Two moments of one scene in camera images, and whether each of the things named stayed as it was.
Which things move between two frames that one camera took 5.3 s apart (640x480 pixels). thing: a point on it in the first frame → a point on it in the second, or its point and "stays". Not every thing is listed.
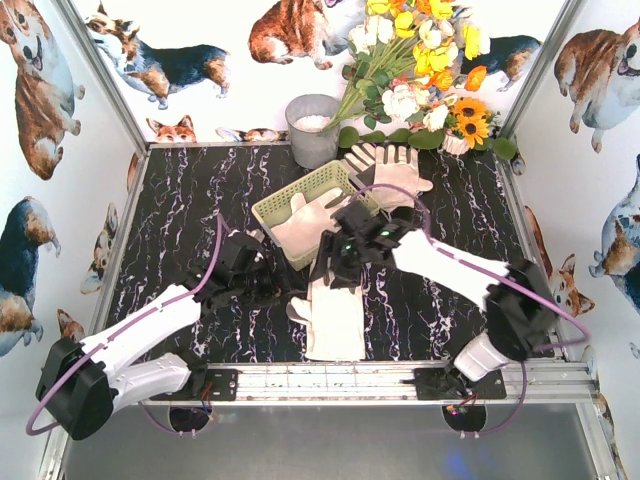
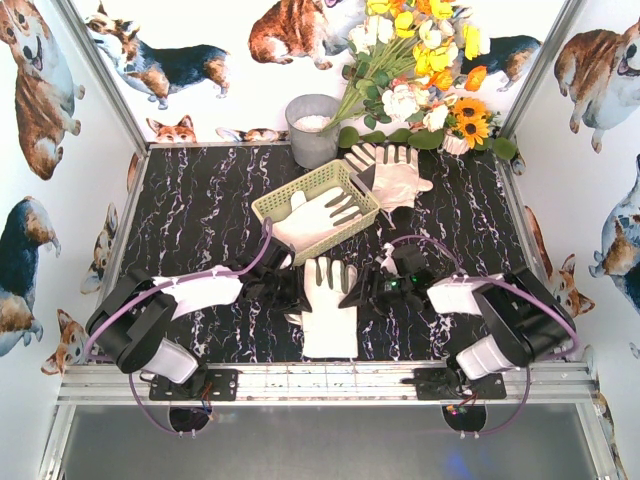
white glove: x=335 y=321 stays
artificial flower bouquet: x=409 y=62 stays
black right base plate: x=447 y=384 stays
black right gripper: x=329 y=258 → x=373 y=288
